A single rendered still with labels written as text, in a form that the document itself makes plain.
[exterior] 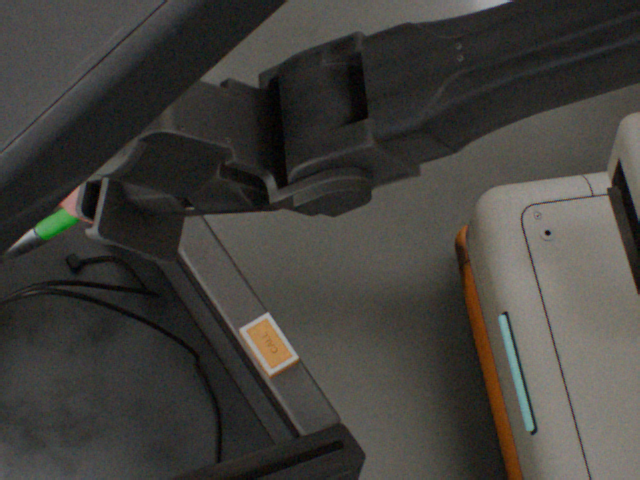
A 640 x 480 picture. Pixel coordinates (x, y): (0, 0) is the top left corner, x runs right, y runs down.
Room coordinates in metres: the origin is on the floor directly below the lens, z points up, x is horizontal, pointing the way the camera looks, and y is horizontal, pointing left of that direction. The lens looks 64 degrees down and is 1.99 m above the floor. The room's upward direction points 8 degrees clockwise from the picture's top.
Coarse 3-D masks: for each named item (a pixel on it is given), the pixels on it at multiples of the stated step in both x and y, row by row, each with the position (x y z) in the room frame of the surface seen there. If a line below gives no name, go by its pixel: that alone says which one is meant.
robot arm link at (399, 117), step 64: (512, 0) 0.39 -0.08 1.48; (576, 0) 0.38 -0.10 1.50; (320, 64) 0.38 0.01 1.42; (384, 64) 0.37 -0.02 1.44; (448, 64) 0.36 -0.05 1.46; (512, 64) 0.36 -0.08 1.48; (576, 64) 0.35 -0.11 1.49; (320, 128) 0.34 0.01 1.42; (384, 128) 0.33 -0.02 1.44; (448, 128) 0.34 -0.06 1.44
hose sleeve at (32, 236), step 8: (32, 232) 0.36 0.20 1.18; (24, 240) 0.36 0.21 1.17; (32, 240) 0.36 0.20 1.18; (40, 240) 0.36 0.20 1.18; (48, 240) 0.36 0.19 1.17; (16, 248) 0.35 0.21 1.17; (24, 248) 0.35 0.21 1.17; (32, 248) 0.36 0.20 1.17; (8, 256) 0.35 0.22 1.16; (16, 256) 0.35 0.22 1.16; (0, 264) 0.35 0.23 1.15
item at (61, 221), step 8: (56, 216) 0.37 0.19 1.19; (64, 216) 0.37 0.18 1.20; (72, 216) 0.37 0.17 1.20; (40, 224) 0.37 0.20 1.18; (48, 224) 0.37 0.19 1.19; (56, 224) 0.37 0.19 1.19; (64, 224) 0.37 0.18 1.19; (72, 224) 0.37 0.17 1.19; (40, 232) 0.36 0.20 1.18; (48, 232) 0.36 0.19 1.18; (56, 232) 0.36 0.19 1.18
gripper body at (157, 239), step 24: (120, 192) 0.35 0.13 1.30; (144, 192) 0.34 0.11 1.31; (96, 216) 0.33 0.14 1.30; (120, 216) 0.33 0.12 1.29; (144, 216) 0.34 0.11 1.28; (168, 216) 0.34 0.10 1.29; (96, 240) 0.32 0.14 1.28; (120, 240) 0.32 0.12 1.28; (144, 240) 0.33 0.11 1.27; (168, 240) 0.33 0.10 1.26
